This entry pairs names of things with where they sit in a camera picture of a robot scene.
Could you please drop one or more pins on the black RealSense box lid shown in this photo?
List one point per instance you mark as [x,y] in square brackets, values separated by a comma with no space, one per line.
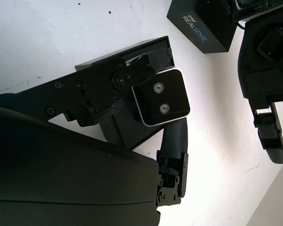
[202,14]

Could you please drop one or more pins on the small white black camera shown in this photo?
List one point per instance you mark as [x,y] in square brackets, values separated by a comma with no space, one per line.
[162,99]

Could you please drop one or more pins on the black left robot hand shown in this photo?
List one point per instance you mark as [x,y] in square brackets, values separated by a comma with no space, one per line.
[261,75]

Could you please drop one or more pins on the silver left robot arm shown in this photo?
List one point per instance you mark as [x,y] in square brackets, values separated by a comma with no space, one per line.
[261,9]

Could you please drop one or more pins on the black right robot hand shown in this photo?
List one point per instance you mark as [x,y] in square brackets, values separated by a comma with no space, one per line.
[61,176]

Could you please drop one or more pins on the black open box base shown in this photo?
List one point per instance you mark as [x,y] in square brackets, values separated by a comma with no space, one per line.
[129,134]

